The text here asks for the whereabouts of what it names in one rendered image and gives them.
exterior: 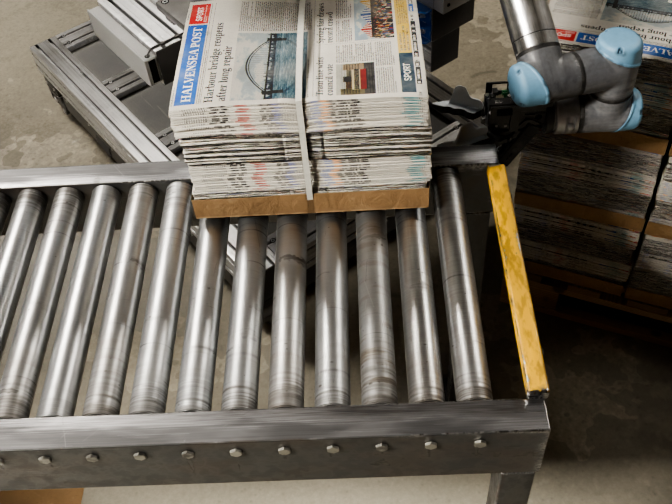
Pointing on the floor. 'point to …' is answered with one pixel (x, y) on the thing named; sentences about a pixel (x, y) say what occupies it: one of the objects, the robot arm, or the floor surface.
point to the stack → (604, 183)
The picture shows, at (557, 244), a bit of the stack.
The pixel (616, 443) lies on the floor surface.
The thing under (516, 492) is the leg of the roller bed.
